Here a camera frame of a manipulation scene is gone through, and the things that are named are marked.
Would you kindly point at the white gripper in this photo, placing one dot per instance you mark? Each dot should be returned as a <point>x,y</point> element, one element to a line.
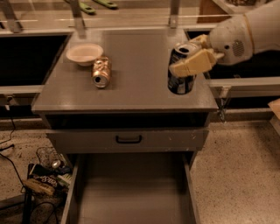
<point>229,40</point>

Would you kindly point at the blue pepsi can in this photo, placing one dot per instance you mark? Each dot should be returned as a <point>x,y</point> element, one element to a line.
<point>181,86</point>

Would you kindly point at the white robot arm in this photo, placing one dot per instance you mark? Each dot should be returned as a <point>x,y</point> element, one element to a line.
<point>264,22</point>

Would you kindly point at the crushed orange soda can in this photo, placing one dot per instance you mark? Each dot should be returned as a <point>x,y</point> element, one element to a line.
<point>101,73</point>

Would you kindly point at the grey drawer cabinet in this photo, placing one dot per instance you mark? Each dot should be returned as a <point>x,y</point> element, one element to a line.
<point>137,97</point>

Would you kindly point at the open middle drawer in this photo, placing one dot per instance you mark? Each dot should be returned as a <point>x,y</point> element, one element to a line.
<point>131,188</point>

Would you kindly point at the green tool right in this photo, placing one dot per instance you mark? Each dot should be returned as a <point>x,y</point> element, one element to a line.
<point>107,3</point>

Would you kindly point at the green tool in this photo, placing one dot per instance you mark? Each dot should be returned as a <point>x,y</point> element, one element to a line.
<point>107,3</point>
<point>85,8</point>

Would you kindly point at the white bowl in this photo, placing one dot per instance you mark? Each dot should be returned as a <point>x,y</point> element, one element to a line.
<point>84,54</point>

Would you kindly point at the green tool left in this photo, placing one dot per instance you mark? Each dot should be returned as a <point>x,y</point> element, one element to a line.
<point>85,8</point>

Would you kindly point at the clear plastic bottle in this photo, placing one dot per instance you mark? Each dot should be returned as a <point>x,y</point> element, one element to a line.
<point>49,157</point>

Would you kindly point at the dark chip bag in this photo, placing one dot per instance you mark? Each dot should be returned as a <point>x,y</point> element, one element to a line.
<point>51,177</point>

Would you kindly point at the wooden brush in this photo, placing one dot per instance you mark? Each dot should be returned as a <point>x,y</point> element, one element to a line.
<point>38,186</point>

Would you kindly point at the metal bracket clamp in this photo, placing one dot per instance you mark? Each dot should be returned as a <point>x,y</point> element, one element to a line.
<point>224,99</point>

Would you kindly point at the top drawer with black handle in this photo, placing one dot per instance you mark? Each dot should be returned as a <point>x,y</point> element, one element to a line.
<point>77,141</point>

